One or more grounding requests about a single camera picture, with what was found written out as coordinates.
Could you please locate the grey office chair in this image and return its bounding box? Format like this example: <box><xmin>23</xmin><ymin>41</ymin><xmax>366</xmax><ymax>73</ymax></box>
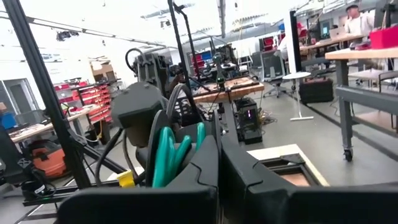
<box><xmin>260</xmin><ymin>49</ymin><xmax>289</xmax><ymax>99</ymax></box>

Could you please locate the wooden desk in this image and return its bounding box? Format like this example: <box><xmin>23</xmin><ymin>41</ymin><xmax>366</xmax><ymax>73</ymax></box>
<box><xmin>300</xmin><ymin>32</ymin><xmax>368</xmax><ymax>58</ymax></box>
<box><xmin>9</xmin><ymin>105</ymin><xmax>94</xmax><ymax>144</ymax></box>

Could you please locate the black aluminium rig frame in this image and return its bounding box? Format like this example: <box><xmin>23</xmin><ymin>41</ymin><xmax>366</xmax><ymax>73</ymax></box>
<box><xmin>1</xmin><ymin>0</ymin><xmax>125</xmax><ymax>224</ymax></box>

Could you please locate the black hard case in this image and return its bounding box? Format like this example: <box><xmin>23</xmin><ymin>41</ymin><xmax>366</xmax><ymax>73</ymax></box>
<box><xmin>298</xmin><ymin>77</ymin><xmax>335</xmax><ymax>105</ymax></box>

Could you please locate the wooden robot station table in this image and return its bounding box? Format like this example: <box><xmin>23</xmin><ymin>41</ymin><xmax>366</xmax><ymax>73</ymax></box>
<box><xmin>192</xmin><ymin>76</ymin><xmax>265</xmax><ymax>105</ymax></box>

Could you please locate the black computer tower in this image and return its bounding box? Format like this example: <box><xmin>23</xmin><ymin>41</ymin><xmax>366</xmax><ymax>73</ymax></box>
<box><xmin>235</xmin><ymin>98</ymin><xmax>264</xmax><ymax>146</ymax></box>

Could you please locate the red bin shelf rack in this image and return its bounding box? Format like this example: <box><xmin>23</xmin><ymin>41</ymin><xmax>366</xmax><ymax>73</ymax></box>
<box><xmin>54</xmin><ymin>79</ymin><xmax>113</xmax><ymax>125</ymax></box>

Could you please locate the orange shop vacuum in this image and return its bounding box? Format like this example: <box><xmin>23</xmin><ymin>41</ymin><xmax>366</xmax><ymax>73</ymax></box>
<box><xmin>29</xmin><ymin>139</ymin><xmax>68</xmax><ymax>179</ymax></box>

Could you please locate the blue bin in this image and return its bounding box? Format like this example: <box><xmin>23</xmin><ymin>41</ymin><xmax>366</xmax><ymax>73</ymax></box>
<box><xmin>0</xmin><ymin>111</ymin><xmax>17</xmax><ymax>131</ymax></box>

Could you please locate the white edged platform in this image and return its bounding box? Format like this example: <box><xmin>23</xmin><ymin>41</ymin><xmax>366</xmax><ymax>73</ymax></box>
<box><xmin>247</xmin><ymin>143</ymin><xmax>330</xmax><ymax>187</ymax></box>

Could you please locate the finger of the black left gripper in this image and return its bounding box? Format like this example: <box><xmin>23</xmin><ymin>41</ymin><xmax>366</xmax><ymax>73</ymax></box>
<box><xmin>146</xmin><ymin>110</ymin><xmax>170</xmax><ymax>187</ymax></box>

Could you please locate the green cord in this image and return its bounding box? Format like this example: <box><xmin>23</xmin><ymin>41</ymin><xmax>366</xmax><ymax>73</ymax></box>
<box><xmin>152</xmin><ymin>122</ymin><xmax>206</xmax><ymax>188</ymax></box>

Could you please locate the cardboard box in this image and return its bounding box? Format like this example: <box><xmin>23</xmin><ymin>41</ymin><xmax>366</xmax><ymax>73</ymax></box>
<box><xmin>90</xmin><ymin>60</ymin><xmax>118</xmax><ymax>82</ymax></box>

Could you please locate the round white side table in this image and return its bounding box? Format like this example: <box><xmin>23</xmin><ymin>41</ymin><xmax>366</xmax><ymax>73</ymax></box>
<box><xmin>282</xmin><ymin>71</ymin><xmax>315</xmax><ymax>122</ymax></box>

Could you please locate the red plastic bin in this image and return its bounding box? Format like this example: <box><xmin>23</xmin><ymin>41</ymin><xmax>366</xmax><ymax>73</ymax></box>
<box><xmin>369</xmin><ymin>26</ymin><xmax>398</xmax><ymax>50</ymax></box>

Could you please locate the person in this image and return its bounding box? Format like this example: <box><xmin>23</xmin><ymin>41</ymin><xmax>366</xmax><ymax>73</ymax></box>
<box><xmin>343</xmin><ymin>4</ymin><xmax>376</xmax><ymax>35</ymax></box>

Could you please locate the laptop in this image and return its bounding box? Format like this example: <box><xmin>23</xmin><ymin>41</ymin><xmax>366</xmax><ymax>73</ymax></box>
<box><xmin>328</xmin><ymin>26</ymin><xmax>346</xmax><ymax>39</ymax></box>

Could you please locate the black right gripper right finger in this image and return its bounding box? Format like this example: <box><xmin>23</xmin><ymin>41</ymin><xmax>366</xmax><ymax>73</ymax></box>
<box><xmin>220</xmin><ymin>136</ymin><xmax>398</xmax><ymax>224</ymax></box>

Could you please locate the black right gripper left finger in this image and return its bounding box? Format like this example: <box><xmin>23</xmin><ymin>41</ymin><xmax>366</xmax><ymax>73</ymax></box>
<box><xmin>57</xmin><ymin>135</ymin><xmax>220</xmax><ymax>224</ymax></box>

